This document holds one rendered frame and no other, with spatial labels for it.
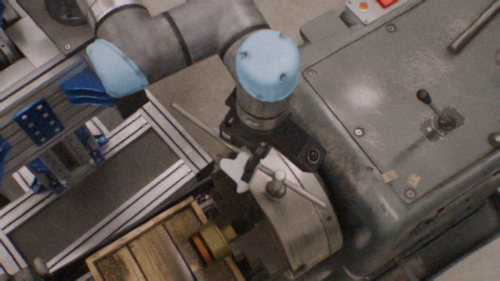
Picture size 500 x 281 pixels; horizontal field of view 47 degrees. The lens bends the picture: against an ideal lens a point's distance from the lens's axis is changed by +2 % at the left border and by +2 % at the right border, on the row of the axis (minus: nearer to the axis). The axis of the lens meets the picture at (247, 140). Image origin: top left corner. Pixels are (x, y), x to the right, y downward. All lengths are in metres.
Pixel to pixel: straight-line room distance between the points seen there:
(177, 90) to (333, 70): 1.52
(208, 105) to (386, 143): 1.54
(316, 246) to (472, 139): 0.37
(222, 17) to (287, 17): 2.14
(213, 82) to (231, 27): 1.95
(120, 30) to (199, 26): 0.09
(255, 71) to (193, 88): 2.00
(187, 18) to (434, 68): 0.67
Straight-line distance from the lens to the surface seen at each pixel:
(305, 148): 0.84
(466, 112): 1.22
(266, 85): 0.65
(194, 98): 2.62
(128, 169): 2.28
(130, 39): 0.70
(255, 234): 1.21
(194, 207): 1.45
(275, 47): 0.67
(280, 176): 1.02
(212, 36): 0.71
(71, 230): 2.25
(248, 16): 0.71
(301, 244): 1.13
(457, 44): 1.27
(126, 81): 0.70
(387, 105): 1.18
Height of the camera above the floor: 2.27
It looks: 65 degrees down
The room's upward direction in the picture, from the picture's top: 2 degrees counter-clockwise
